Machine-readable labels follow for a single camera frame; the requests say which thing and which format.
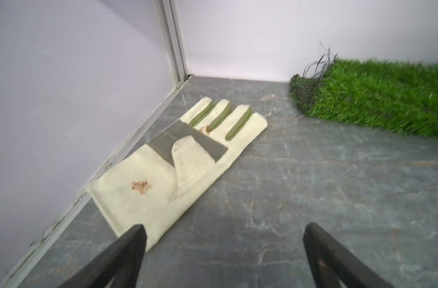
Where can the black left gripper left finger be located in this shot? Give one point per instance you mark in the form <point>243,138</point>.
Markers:
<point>118,266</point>

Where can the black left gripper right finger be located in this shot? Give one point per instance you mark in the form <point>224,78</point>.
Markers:
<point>332,264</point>

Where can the cream and green work glove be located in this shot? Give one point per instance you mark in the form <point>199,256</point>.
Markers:
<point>162,179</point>

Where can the green artificial grass mat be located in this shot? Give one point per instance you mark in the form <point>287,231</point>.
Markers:
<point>401,97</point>

